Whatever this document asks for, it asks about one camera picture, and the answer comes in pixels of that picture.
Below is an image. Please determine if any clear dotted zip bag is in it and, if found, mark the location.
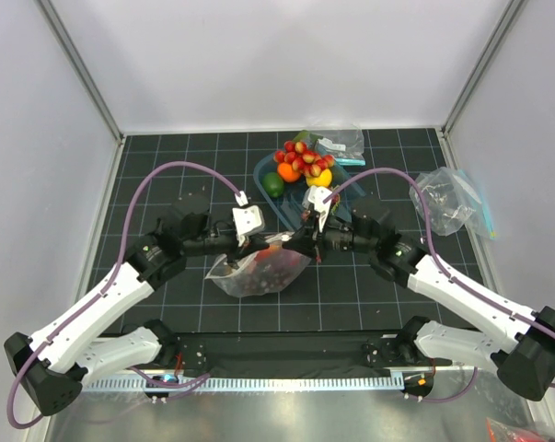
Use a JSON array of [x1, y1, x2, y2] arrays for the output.
[[204, 232, 310, 298]]

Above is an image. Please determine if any dark red grape bunch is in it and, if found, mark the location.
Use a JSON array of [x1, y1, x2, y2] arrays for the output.
[[242, 271, 292, 297]]

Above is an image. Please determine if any red tomato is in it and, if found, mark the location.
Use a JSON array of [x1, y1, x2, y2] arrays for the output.
[[255, 244, 281, 262]]

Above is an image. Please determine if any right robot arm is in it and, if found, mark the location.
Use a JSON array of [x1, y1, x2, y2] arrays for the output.
[[285, 187, 555, 401]]

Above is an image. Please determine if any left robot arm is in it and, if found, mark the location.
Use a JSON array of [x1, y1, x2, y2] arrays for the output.
[[4, 194, 268, 416]]

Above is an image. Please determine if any flat zip bag blue zipper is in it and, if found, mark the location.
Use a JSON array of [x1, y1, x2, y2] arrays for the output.
[[301, 127, 365, 167]]

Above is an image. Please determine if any crumpled clear zip bag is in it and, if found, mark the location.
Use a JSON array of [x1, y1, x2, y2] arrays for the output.
[[414, 167, 496, 239]]

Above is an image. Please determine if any blue plastic basket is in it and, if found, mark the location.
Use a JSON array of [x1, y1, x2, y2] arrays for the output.
[[253, 154, 366, 231]]

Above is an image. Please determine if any green lime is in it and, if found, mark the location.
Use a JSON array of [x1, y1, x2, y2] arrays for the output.
[[261, 172, 285, 199]]

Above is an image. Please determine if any yellow lemon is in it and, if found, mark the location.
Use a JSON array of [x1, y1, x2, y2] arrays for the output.
[[306, 169, 333, 187]]

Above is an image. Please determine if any orange fruit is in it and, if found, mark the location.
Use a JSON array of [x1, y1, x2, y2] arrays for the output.
[[277, 162, 301, 183]]

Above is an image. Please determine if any red cherry bunch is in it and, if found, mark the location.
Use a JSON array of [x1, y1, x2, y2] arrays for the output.
[[273, 140, 335, 178]]

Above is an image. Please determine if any red packaged item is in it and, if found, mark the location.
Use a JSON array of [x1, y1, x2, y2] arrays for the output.
[[486, 418, 555, 442]]

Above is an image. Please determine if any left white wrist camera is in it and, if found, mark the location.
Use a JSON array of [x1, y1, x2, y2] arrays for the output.
[[232, 191, 265, 246]]

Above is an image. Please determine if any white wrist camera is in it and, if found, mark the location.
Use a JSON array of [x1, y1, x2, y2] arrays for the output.
[[302, 186, 333, 232], [232, 191, 265, 246]]

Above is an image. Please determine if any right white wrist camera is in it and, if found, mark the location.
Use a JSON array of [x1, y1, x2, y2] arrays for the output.
[[302, 186, 333, 232]]

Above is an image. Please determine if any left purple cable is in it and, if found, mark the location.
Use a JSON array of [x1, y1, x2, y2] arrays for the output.
[[6, 160, 249, 429]]

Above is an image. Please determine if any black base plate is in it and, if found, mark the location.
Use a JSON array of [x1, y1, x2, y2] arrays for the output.
[[97, 329, 453, 379]]

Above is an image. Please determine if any perforated metal rail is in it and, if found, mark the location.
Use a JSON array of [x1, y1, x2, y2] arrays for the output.
[[82, 372, 404, 394]]

